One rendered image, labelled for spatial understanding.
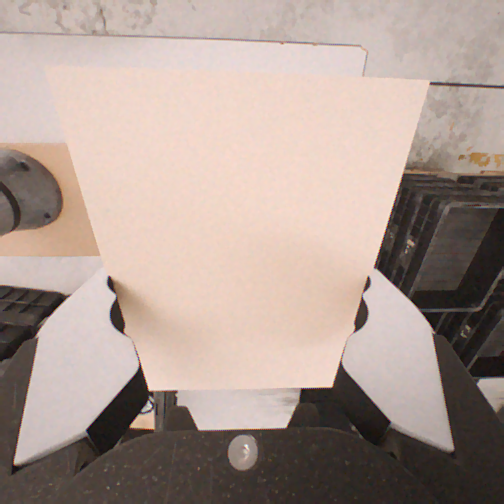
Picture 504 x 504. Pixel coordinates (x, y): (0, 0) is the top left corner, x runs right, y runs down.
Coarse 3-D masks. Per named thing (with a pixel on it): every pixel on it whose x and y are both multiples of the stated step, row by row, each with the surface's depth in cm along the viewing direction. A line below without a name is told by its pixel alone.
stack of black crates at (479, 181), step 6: (462, 180) 105; (468, 180) 102; (474, 180) 101; (480, 180) 97; (486, 180) 96; (492, 180) 97; (498, 180) 97; (480, 186) 97; (486, 186) 95; (492, 186) 92; (498, 186) 92
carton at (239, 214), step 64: (64, 128) 8; (128, 128) 8; (192, 128) 8; (256, 128) 8; (320, 128) 8; (384, 128) 8; (128, 192) 9; (192, 192) 9; (256, 192) 9; (320, 192) 9; (384, 192) 9; (128, 256) 10; (192, 256) 10; (256, 256) 10; (320, 256) 11; (128, 320) 12; (192, 320) 12; (256, 320) 12; (320, 320) 12; (192, 384) 15; (256, 384) 15; (320, 384) 15
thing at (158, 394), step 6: (6, 360) 43; (0, 366) 42; (0, 372) 42; (156, 390) 46; (162, 390) 47; (156, 396) 47; (162, 396) 48; (156, 402) 48; (162, 402) 49; (162, 408) 51; (156, 414) 50; (162, 414) 52; (156, 420) 51; (162, 420) 53; (156, 426) 52; (162, 426) 54
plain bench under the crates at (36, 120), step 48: (0, 48) 39; (48, 48) 39; (96, 48) 39; (144, 48) 39; (192, 48) 40; (240, 48) 40; (288, 48) 40; (336, 48) 40; (0, 96) 42; (48, 96) 42; (48, 288) 61
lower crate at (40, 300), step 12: (0, 288) 59; (12, 288) 59; (24, 288) 59; (0, 300) 55; (12, 300) 56; (24, 300) 57; (36, 300) 58; (48, 300) 59; (60, 300) 61; (0, 312) 52; (12, 312) 52; (24, 312) 54; (36, 312) 55; (48, 312) 57; (36, 324) 52
